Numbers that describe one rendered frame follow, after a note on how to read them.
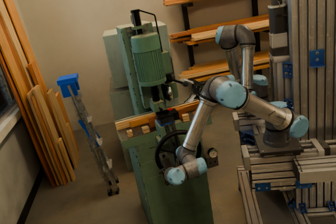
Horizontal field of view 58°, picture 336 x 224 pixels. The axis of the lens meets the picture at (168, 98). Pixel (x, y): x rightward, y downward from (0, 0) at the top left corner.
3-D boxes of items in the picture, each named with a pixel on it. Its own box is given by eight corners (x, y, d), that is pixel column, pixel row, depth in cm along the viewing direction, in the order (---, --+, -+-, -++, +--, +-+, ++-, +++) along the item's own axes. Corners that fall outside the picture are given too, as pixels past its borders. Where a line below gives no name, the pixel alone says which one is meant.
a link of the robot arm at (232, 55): (249, 97, 215) (234, 30, 182) (229, 97, 223) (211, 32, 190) (253, 86, 223) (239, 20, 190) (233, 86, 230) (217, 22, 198)
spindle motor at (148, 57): (143, 89, 188) (133, 39, 177) (137, 82, 204) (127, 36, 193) (170, 82, 192) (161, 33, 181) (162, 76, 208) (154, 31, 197)
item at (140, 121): (130, 127, 201) (129, 122, 199) (130, 126, 203) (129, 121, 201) (213, 104, 215) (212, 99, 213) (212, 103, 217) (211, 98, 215)
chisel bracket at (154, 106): (155, 116, 199) (153, 104, 197) (150, 109, 212) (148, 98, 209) (166, 113, 201) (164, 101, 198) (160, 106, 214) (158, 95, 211)
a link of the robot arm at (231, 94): (296, 112, 162) (215, 71, 141) (317, 122, 148) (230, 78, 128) (285, 132, 164) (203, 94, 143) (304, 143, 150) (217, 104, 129)
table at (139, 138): (125, 157, 178) (123, 148, 176) (117, 136, 206) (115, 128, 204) (219, 128, 192) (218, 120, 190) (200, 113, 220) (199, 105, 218)
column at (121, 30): (140, 127, 224) (119, 28, 199) (134, 116, 244) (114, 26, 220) (169, 119, 229) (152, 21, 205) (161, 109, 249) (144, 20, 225)
